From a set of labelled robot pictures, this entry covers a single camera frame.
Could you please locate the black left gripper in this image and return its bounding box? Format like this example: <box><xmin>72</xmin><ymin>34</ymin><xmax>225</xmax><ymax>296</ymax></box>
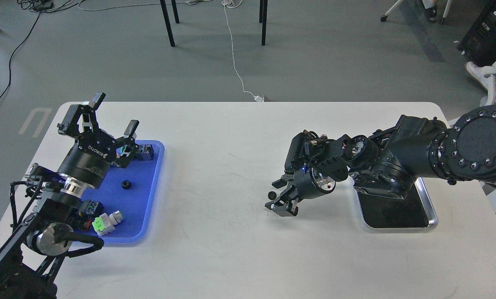
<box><xmin>57</xmin><ymin>93</ymin><xmax>140</xmax><ymax>189</ymax></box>

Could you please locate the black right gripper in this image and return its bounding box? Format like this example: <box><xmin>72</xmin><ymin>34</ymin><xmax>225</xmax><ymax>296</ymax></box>
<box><xmin>265</xmin><ymin>166</ymin><xmax>336</xmax><ymax>216</ymax></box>

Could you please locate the small black gear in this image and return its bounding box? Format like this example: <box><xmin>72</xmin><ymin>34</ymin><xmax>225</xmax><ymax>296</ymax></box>
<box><xmin>120</xmin><ymin>180</ymin><xmax>132</xmax><ymax>190</ymax></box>
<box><xmin>268</xmin><ymin>191</ymin><xmax>277</xmax><ymax>201</ymax></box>

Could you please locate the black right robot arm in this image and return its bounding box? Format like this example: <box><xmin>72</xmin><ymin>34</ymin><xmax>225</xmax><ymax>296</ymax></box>
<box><xmin>265</xmin><ymin>105</ymin><xmax>496</xmax><ymax>216</ymax></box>

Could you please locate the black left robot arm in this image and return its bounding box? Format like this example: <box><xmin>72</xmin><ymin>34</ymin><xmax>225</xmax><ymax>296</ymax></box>
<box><xmin>0</xmin><ymin>93</ymin><xmax>139</xmax><ymax>299</ymax></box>

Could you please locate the blue plastic tray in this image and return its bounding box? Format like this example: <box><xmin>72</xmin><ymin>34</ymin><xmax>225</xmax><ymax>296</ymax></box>
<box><xmin>81</xmin><ymin>140</ymin><xmax>165</xmax><ymax>246</ymax></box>

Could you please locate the silver metal tray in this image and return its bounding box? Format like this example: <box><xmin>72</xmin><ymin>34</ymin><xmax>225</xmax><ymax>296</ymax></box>
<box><xmin>357</xmin><ymin>177</ymin><xmax>438</xmax><ymax>233</ymax></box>

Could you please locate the green white connector part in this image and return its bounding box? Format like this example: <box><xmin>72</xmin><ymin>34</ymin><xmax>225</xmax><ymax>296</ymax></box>
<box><xmin>92</xmin><ymin>211</ymin><xmax>124</xmax><ymax>237</ymax></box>

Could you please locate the red emergency stop button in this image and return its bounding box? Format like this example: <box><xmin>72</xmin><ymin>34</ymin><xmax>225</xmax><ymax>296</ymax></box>
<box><xmin>73</xmin><ymin>216</ymin><xmax>93</xmax><ymax>232</ymax></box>

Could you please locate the black table leg left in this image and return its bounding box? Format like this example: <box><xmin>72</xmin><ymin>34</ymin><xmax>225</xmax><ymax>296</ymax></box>
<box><xmin>160</xmin><ymin>0</ymin><xmax>180</xmax><ymax>47</ymax></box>

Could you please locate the black table leg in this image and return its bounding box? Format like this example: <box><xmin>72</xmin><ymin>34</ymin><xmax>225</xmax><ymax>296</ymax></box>
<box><xmin>259</xmin><ymin>0</ymin><xmax>268</xmax><ymax>46</ymax></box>
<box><xmin>160</xmin><ymin>0</ymin><xmax>180</xmax><ymax>47</ymax></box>

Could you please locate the black table leg right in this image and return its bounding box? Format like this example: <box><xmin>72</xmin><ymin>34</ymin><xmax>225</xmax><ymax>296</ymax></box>
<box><xmin>259</xmin><ymin>0</ymin><xmax>268</xmax><ymax>46</ymax></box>

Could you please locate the person in blue jeans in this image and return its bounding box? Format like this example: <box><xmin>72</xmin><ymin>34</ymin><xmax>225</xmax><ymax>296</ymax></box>
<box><xmin>466</xmin><ymin>61</ymin><xmax>491</xmax><ymax>91</ymax></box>

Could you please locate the black equipment case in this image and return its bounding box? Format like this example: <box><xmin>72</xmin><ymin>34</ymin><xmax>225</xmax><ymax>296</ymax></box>
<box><xmin>457</xmin><ymin>0</ymin><xmax>496</xmax><ymax>67</ymax></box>

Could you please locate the green push button switch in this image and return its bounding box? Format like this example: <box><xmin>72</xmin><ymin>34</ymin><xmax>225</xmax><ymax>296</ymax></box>
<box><xmin>117</xmin><ymin>144</ymin><xmax>154</xmax><ymax>161</ymax></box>

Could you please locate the black blue switch block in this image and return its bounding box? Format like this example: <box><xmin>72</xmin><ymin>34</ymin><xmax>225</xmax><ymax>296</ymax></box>
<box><xmin>77</xmin><ymin>199</ymin><xmax>104</xmax><ymax>218</ymax></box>

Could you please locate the black floor cable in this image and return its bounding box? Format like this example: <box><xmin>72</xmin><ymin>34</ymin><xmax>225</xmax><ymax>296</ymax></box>
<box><xmin>0</xmin><ymin>0</ymin><xmax>86</xmax><ymax>152</ymax></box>

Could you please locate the white floor cable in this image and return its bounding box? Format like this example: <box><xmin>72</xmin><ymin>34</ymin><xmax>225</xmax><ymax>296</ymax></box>
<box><xmin>222</xmin><ymin>0</ymin><xmax>265</xmax><ymax>103</ymax></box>

